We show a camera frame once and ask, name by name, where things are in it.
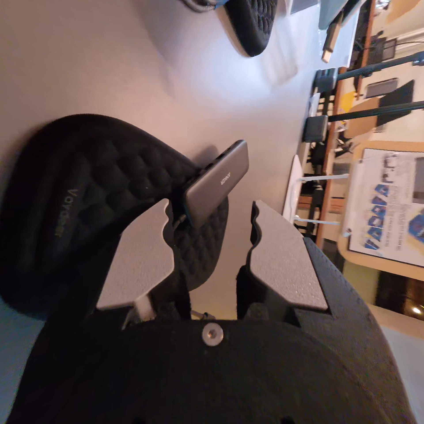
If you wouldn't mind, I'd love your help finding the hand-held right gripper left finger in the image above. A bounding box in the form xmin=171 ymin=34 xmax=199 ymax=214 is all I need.
xmin=96 ymin=199 xmax=175 ymax=322

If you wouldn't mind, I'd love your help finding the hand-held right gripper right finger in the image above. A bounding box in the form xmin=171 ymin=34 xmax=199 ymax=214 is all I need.
xmin=247 ymin=200 xmax=328 ymax=312

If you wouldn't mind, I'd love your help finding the grey usb hub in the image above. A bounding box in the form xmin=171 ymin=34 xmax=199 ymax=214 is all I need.
xmin=184 ymin=140 xmax=250 ymax=228

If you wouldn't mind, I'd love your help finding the large black wrist rest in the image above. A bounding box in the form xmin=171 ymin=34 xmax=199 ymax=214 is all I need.
xmin=0 ymin=114 xmax=230 ymax=319

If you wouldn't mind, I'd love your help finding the white stand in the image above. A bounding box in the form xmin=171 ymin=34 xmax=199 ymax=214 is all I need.
xmin=282 ymin=154 xmax=350 ymax=226

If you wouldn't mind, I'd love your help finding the wooden board with poster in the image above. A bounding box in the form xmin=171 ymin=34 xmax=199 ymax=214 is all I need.
xmin=337 ymin=141 xmax=424 ymax=282

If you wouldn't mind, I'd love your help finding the dark grey clamp block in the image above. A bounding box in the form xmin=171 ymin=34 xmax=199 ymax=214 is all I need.
xmin=304 ymin=115 xmax=329 ymax=143
xmin=313 ymin=68 xmax=339 ymax=92

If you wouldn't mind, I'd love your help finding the dark metal pole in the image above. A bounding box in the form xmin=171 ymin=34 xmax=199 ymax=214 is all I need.
xmin=336 ymin=52 xmax=424 ymax=81
xmin=328 ymin=101 xmax=424 ymax=122

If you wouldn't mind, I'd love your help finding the small black wrist rest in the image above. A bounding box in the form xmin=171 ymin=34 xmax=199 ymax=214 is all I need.
xmin=221 ymin=0 xmax=279 ymax=57

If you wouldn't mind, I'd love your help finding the grey braided cable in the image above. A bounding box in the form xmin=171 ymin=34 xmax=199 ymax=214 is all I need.
xmin=179 ymin=0 xmax=226 ymax=14

